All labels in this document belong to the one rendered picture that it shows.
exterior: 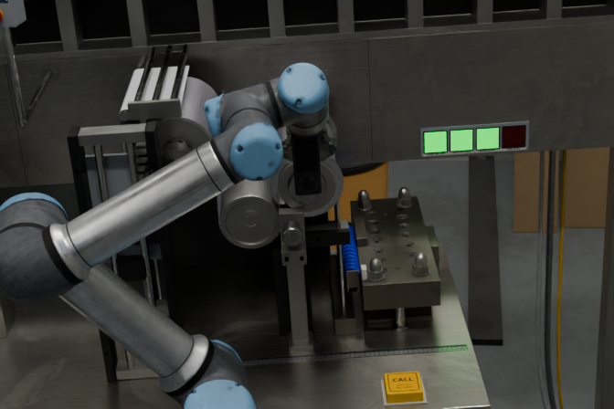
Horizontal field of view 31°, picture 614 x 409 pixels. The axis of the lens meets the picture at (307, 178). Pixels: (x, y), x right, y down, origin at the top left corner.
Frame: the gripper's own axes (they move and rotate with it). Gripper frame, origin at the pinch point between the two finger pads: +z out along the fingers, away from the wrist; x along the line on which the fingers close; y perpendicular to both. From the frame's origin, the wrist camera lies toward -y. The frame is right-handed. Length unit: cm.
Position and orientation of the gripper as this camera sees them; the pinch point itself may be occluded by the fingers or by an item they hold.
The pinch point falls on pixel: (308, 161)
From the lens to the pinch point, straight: 199.5
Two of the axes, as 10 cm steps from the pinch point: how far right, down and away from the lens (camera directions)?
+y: -0.6, -9.6, 2.6
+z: 0.2, 2.6, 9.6
